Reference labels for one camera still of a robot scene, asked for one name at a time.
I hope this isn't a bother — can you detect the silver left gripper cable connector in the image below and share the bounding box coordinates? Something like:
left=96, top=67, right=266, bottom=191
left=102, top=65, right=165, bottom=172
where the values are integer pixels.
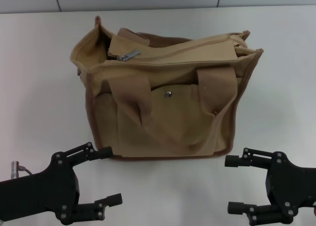
left=10, top=161, right=34, bottom=179

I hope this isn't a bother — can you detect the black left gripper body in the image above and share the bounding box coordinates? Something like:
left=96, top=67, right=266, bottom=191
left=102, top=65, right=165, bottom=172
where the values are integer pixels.
left=0, top=151, right=80, bottom=225

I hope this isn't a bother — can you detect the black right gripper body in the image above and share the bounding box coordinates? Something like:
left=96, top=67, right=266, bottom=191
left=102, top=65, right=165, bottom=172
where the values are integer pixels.
left=265, top=151, right=316, bottom=224

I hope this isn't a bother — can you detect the khaki canvas food bag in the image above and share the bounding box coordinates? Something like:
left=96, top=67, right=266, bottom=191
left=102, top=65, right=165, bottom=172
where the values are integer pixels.
left=69, top=15, right=264, bottom=162

